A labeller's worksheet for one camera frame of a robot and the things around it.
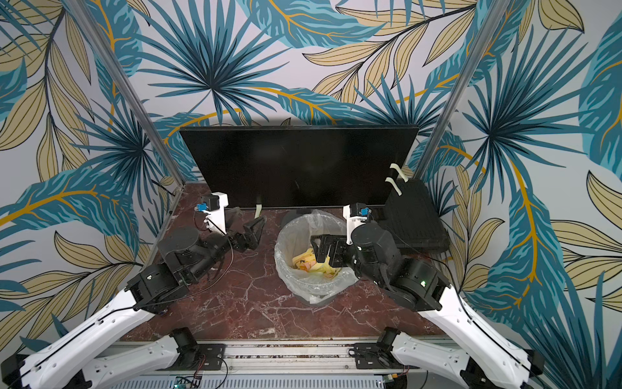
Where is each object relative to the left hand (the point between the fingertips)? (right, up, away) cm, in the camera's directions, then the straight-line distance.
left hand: (252, 218), depth 62 cm
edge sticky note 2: (+41, +10, +15) cm, 45 cm away
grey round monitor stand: (+6, 0, +49) cm, 49 cm away
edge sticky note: (-4, +2, +24) cm, 25 cm away
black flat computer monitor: (+8, +18, +28) cm, 34 cm away
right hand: (+18, -5, -1) cm, 19 cm away
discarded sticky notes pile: (+13, -17, +26) cm, 34 cm away
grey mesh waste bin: (+14, -24, +4) cm, 28 cm away
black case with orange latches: (+56, -2, +35) cm, 66 cm away
